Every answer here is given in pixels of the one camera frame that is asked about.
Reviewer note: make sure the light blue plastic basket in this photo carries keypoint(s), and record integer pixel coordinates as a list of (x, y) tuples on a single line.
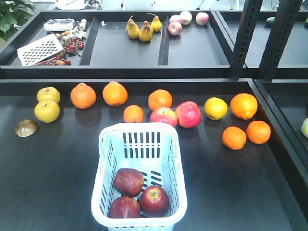
[(151, 148)]

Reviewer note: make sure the dark red apple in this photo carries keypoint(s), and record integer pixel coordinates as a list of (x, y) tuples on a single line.
[(154, 202), (128, 182), (124, 207)]

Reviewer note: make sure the round orange behind apples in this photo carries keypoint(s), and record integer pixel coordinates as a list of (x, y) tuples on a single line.
[(159, 98)]

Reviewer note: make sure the striped red apple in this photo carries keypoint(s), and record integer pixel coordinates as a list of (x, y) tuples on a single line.
[(165, 115)]

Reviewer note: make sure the small orange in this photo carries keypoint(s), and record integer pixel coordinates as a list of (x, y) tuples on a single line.
[(258, 132), (234, 138), (133, 113)]

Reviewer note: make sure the smooth pink red apple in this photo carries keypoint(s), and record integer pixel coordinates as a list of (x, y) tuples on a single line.
[(189, 114)]

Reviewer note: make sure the yellow round citrus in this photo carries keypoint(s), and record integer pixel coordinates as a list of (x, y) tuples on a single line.
[(215, 108)]

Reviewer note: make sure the knobbed orange tangerine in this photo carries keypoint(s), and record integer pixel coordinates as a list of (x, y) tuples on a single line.
[(83, 96)]

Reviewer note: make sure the small orange left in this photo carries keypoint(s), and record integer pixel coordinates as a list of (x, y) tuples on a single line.
[(234, 138)]

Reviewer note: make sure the brown yellow pear front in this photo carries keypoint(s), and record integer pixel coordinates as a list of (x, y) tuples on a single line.
[(146, 32)]

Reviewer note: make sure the brown yellow pear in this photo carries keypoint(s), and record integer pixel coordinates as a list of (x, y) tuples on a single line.
[(132, 29), (146, 32), (156, 24)]

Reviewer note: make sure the brown yellow pear left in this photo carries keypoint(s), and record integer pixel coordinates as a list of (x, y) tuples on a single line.
[(132, 29)]

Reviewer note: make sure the pink apple on back tray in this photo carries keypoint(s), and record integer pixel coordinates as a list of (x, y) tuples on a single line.
[(174, 28)]

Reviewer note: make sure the brown yellow pear rear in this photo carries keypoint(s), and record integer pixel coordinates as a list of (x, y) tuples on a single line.
[(156, 24)]

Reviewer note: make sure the large orange at edge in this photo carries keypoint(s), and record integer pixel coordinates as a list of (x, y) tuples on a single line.
[(244, 106)]

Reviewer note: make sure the small orange right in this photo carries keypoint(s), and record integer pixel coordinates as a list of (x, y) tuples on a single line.
[(258, 132)]

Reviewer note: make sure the front yellow pear apple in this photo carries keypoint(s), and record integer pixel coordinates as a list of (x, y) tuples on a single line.
[(47, 111)]

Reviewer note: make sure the yellow pear apple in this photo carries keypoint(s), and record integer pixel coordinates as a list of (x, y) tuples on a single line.
[(48, 93), (47, 111)]

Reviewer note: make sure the pink apple far back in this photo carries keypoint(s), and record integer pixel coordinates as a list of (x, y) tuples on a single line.
[(202, 18)]

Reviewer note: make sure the rear yellow pear apple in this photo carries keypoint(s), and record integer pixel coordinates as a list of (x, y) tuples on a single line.
[(48, 93)]

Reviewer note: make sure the black back display tray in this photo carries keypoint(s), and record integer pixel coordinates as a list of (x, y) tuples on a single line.
[(197, 52)]

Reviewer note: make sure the black display tray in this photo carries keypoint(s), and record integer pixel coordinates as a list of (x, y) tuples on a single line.
[(288, 99), (197, 52)]

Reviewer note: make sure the brown half bun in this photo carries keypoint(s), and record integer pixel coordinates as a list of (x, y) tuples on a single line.
[(26, 128)]

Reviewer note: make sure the white perforated plastic board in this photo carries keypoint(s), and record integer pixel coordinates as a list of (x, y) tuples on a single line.
[(39, 50)]

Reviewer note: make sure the dark green avocado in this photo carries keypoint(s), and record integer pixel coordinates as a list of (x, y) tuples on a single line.
[(270, 21)]

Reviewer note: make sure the left pink green peach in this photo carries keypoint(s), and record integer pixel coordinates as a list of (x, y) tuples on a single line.
[(304, 128)]

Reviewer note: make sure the potted green plant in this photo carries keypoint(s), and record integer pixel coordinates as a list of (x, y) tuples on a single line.
[(14, 13)]

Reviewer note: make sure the black perforated post right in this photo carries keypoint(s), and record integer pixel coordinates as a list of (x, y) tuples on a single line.
[(278, 37)]

